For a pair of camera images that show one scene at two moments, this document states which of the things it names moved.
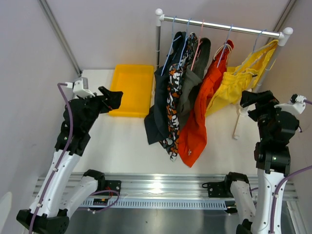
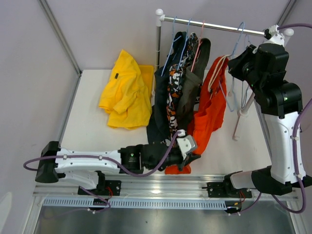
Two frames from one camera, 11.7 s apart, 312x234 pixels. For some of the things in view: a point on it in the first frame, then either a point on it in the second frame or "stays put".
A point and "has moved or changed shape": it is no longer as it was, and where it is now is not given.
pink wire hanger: [199, 44] stays put
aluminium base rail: [157, 186] stays put
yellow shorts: [237, 80] -> [125, 97]
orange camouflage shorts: [170, 143] stays put
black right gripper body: [266, 110] -> [243, 68]
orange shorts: [193, 131] has moved or changed shape
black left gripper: [113, 102] -> [190, 158]
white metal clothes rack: [283, 37] stays put
